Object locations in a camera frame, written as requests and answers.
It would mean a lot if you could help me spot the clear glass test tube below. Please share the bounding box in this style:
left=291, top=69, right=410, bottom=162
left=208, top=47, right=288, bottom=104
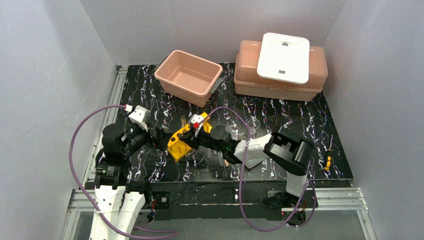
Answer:
left=180, top=116, right=187, bottom=128

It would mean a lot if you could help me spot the yellow test tube rack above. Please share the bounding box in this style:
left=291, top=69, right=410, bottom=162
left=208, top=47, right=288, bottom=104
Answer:
left=166, top=115, right=212, bottom=162

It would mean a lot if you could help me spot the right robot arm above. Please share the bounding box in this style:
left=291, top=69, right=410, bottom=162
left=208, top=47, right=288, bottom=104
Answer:
left=178, top=125, right=314, bottom=208

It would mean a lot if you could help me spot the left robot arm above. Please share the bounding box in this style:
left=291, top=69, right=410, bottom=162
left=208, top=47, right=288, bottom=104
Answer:
left=89, top=123, right=173, bottom=240

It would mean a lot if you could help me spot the clear glass beaker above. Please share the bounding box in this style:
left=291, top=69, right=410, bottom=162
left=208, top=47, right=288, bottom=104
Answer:
left=247, top=117, right=261, bottom=134

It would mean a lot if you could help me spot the large pink lidded box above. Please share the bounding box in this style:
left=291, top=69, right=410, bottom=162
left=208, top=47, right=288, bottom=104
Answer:
left=233, top=40, right=329, bottom=102

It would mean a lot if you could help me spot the open pink plastic bin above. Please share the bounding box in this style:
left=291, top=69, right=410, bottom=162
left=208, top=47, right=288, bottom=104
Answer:
left=154, top=50, right=223, bottom=108

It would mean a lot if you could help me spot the white rectangular lid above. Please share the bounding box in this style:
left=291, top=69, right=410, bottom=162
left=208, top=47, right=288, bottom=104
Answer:
left=256, top=32, right=310, bottom=85

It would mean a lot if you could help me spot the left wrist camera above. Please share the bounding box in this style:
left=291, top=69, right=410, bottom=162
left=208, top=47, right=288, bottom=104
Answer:
left=128, top=105, right=151, bottom=132

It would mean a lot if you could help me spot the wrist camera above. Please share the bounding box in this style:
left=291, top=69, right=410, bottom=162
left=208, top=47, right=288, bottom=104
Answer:
left=188, top=112, right=208, bottom=137
left=128, top=105, right=151, bottom=132

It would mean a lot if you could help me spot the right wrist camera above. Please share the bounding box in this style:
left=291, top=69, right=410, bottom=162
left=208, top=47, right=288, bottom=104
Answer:
left=188, top=112, right=208, bottom=137

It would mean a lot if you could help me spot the aluminium frame rail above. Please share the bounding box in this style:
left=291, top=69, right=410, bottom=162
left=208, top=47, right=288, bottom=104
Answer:
left=61, top=66, right=128, bottom=240

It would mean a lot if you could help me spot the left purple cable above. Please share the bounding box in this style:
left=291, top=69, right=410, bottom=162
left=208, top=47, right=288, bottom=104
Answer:
left=68, top=104, right=178, bottom=240

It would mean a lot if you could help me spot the purple cable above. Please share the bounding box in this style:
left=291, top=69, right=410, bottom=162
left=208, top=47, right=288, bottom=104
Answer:
left=68, top=104, right=178, bottom=240
left=197, top=106, right=317, bottom=233

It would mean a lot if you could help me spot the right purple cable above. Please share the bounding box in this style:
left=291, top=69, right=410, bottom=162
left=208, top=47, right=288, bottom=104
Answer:
left=197, top=106, right=317, bottom=233

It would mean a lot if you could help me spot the yellow handled screwdriver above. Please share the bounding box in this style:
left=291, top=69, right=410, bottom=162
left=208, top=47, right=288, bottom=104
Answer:
left=323, top=134, right=334, bottom=171

